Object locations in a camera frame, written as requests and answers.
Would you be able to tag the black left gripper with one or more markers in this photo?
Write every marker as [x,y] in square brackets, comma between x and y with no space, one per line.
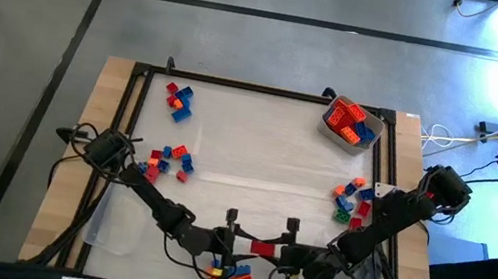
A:
[224,244]

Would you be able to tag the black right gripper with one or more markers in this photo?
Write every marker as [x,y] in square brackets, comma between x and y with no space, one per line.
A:
[297,259]

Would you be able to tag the large red block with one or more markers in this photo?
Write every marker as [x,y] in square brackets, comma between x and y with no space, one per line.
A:
[262,248]
[357,112]
[346,124]

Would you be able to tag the large blue block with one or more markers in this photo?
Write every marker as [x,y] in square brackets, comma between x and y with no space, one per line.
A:
[242,270]
[365,131]
[216,263]

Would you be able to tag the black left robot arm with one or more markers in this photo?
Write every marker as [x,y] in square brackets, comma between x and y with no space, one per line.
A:
[153,197]

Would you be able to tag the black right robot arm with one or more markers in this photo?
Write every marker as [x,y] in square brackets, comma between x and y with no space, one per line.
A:
[393,214]

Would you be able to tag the small green block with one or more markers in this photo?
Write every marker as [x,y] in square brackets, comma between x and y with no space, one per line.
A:
[341,216]

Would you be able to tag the small blue block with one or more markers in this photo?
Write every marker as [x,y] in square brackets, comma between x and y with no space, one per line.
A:
[143,167]
[343,203]
[167,151]
[188,168]
[350,189]
[186,158]
[186,102]
[163,166]
[366,194]

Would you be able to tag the small orange block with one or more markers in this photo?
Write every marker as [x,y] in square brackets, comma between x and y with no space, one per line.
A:
[178,104]
[359,182]
[153,162]
[339,191]

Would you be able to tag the medium orange block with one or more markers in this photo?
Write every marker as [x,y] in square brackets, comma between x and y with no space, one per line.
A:
[179,151]

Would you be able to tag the medium blue block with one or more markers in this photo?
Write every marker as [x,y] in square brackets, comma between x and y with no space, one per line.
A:
[181,115]
[186,93]

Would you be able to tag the black desk leg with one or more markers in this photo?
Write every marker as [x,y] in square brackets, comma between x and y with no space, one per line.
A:
[470,272]

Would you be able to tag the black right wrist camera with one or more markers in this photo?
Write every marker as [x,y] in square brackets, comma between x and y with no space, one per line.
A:
[293,224]

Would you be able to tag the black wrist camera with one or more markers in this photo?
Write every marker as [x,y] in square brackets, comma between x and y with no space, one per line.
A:
[293,224]
[231,216]

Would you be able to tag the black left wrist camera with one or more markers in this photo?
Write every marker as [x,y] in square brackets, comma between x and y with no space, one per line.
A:
[231,216]

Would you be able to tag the black aluminium table frame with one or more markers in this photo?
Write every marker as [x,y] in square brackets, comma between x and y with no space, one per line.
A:
[248,85]

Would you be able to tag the black frame clamp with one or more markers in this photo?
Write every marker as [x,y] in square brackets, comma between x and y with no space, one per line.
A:
[329,92]
[170,64]

